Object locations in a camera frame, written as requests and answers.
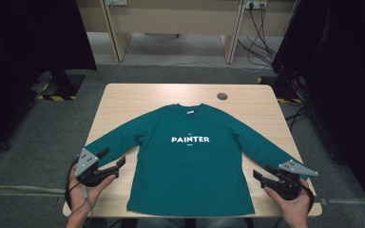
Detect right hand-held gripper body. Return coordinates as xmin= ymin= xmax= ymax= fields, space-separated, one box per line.
xmin=267 ymin=160 xmax=319 ymax=201

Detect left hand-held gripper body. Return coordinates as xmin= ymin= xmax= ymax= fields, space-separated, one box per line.
xmin=73 ymin=147 xmax=109 ymax=188

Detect teal long-sleeved shirt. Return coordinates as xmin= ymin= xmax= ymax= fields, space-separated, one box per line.
xmin=84 ymin=103 xmax=312 ymax=218

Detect person's right hand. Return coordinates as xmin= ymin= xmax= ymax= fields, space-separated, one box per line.
xmin=263 ymin=180 xmax=312 ymax=219

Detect person's left hand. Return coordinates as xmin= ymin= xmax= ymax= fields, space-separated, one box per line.
xmin=68 ymin=165 xmax=118 ymax=219

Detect yellow black hazard tape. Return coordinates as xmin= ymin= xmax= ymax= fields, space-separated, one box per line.
xmin=37 ymin=94 xmax=78 ymax=102
xmin=276 ymin=97 xmax=304 ymax=105

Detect dark stand base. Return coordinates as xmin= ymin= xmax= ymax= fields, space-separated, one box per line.
xmin=30 ymin=69 xmax=86 ymax=100

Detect black curtain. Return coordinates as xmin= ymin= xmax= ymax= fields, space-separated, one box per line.
xmin=271 ymin=0 xmax=365 ymax=218
xmin=0 ymin=0 xmax=98 ymax=161

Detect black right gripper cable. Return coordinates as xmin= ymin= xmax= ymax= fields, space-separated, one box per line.
xmin=299 ymin=184 xmax=316 ymax=217

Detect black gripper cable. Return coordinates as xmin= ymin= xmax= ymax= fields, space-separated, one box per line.
xmin=299 ymin=184 xmax=316 ymax=217
xmin=64 ymin=157 xmax=81 ymax=212

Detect grey left gripper cable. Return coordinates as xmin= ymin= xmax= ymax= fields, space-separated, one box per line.
xmin=67 ymin=184 xmax=94 ymax=228

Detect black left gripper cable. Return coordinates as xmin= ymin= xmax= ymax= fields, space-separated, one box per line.
xmin=64 ymin=157 xmax=81 ymax=212

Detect black floor cables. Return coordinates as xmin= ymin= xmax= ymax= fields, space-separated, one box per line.
xmin=284 ymin=104 xmax=312 ymax=131

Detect grey floor cable cover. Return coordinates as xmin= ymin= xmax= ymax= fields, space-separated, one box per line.
xmin=0 ymin=184 xmax=67 ymax=197

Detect black power cables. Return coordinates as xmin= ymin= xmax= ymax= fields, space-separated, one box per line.
xmin=237 ymin=5 xmax=287 ymax=69

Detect white wall socket with plugs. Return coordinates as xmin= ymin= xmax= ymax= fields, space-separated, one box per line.
xmin=244 ymin=0 xmax=269 ymax=10

